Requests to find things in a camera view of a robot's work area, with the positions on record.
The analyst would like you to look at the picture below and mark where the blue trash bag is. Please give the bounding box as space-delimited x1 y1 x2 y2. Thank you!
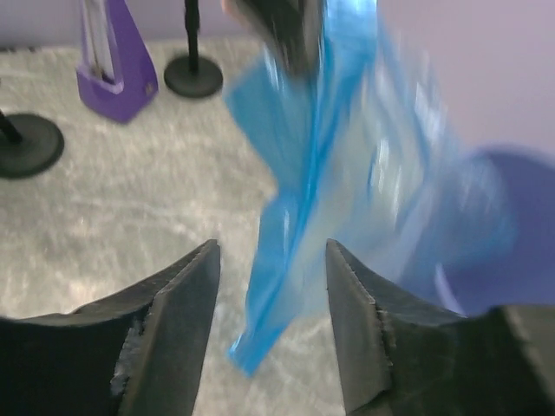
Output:
223 0 517 377

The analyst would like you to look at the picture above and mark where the purple clear box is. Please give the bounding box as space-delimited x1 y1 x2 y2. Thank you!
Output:
76 0 159 124

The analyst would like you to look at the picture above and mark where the purple microphone on stand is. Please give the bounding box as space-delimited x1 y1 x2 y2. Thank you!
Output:
1 113 65 179

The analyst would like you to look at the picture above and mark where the blue plastic trash bin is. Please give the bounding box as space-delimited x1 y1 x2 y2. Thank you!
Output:
400 149 554 316

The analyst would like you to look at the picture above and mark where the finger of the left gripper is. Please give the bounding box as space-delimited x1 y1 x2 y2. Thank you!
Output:
234 0 324 78

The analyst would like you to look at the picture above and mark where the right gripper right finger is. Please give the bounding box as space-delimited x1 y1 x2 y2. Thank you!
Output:
325 240 554 415

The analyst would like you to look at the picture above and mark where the black microphone on stand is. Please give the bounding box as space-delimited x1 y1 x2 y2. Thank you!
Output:
164 0 224 99

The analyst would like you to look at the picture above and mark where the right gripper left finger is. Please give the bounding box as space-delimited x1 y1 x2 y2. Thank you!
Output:
1 239 220 416

